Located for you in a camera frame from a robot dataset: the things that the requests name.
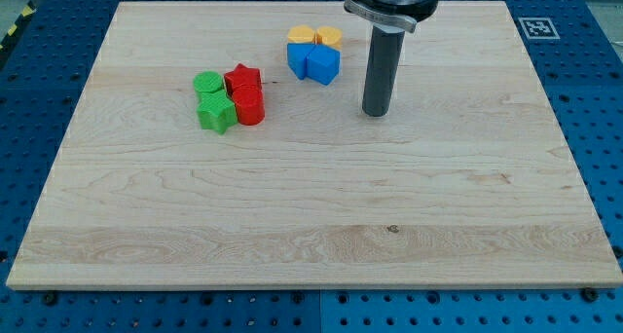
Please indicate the blue block left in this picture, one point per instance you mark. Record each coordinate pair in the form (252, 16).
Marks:
(297, 55)

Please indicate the green star block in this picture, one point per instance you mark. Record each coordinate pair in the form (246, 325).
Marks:
(216, 111)

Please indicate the black yellow hazard tape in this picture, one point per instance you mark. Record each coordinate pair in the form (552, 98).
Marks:
(18, 27)

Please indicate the white fiducial marker tag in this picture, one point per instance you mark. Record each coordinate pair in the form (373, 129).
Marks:
(537, 28)

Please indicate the yellow heart block right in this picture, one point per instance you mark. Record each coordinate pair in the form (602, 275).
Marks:
(329, 36)

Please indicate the light wooden board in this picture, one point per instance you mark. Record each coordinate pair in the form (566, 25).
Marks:
(466, 183)

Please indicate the red star block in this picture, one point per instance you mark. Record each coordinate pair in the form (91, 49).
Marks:
(241, 77)

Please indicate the red cylinder block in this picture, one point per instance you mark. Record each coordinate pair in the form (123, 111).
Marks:
(249, 103)

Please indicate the green cylinder block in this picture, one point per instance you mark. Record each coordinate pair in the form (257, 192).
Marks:
(207, 82)

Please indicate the blue cube block right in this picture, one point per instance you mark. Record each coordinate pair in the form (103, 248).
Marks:
(323, 64)

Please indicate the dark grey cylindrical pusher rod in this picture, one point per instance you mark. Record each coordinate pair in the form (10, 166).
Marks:
(384, 53)

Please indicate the yellow hexagon block left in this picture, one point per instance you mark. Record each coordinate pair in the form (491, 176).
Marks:
(301, 34)

